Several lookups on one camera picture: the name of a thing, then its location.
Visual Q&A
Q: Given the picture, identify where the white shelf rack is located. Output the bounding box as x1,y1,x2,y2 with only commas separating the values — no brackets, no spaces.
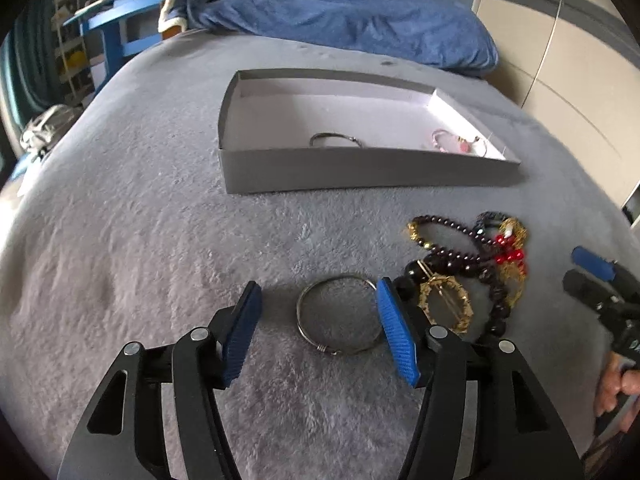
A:
52,0,94,99

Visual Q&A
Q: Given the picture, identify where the grey cardboard box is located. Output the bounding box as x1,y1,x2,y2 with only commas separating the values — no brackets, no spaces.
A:
218,70,522,195

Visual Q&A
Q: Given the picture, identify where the beige wardrobe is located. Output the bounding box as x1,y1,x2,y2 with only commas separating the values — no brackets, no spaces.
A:
472,0,640,223

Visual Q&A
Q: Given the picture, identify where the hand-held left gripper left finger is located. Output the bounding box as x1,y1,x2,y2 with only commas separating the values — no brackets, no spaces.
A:
57,281,263,480

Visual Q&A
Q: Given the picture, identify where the teal curtain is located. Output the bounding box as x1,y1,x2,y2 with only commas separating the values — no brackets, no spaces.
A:
0,7,57,128

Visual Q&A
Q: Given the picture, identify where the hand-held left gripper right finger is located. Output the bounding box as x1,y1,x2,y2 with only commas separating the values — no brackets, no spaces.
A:
376,277,586,480

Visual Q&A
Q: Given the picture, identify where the blue desk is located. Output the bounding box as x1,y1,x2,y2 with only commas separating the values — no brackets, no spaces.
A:
62,0,173,84

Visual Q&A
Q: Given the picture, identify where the pink bead bracelet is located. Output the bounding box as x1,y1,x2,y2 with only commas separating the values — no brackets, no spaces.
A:
432,129,489,157

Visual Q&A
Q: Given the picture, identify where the dark small-bead necklace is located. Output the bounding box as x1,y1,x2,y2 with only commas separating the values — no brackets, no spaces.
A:
406,212,526,282

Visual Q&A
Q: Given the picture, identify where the blue blanket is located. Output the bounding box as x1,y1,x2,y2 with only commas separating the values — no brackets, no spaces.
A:
159,0,500,79

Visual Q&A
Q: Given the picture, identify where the grey fleece bed blanket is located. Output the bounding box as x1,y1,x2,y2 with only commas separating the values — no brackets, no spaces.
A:
0,30,637,480

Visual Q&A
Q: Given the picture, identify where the blue bead bracelet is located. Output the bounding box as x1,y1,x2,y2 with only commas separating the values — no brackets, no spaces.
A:
472,211,507,249

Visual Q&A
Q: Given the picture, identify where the person's right hand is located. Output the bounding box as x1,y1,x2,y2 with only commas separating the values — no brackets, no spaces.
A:
595,352,640,433

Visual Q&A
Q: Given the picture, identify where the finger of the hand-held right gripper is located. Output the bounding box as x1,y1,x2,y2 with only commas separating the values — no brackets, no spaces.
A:
571,246,640,303
562,269,626,322

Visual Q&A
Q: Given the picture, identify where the silver bangle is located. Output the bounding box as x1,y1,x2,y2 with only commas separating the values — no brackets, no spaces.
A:
309,132,362,149
295,275,386,356

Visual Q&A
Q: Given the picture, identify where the grey clothes pile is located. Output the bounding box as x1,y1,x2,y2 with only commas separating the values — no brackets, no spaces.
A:
19,104,82,157

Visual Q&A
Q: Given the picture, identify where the dark wooden bead bracelet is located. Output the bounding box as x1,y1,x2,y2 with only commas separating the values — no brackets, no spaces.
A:
394,260,511,342

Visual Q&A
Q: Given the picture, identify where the red bead gold ornament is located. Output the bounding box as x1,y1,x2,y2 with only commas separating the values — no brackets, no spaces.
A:
492,217,531,307

